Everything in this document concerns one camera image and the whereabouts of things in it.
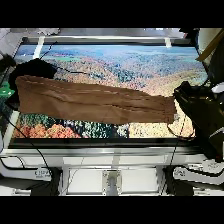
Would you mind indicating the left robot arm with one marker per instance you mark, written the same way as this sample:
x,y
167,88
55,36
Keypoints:
x,y
31,173

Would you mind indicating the black garment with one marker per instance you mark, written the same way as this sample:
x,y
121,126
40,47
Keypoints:
x,y
200,116
33,68

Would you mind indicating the brown trousers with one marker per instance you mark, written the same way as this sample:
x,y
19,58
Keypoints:
x,y
96,103

